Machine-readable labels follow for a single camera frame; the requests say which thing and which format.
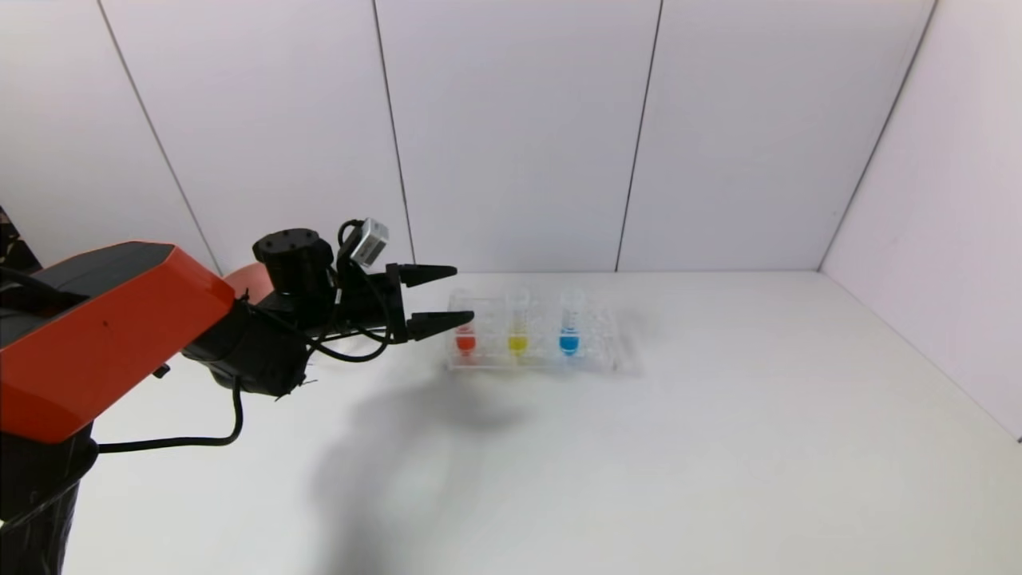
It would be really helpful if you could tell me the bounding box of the clear acrylic test tube rack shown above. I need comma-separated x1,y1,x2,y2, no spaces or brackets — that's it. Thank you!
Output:
445,289,640,375

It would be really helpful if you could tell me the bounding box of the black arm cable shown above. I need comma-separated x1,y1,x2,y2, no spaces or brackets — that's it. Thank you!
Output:
96,379,245,455

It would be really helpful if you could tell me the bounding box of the yellow pigment test tube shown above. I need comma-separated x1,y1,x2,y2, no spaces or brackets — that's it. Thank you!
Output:
505,287,531,357

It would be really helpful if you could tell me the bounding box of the blue pigment test tube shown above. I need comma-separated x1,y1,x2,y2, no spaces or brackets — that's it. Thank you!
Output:
557,288,585,357

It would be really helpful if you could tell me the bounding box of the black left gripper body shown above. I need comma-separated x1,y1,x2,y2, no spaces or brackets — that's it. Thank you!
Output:
339,263,409,345

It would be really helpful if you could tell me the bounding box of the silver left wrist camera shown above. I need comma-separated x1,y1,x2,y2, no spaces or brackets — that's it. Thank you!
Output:
348,218,391,269

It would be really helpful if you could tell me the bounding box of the pink plastic bowl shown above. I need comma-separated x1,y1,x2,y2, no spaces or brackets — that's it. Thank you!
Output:
224,264,274,306

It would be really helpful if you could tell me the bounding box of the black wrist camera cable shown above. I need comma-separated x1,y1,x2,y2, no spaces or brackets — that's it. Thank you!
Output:
307,219,398,365

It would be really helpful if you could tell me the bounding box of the black chair frame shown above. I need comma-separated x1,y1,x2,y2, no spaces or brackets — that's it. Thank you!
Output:
0,206,41,274

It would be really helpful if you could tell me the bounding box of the red pigment test tube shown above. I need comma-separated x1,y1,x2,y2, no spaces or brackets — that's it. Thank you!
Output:
452,289,479,356

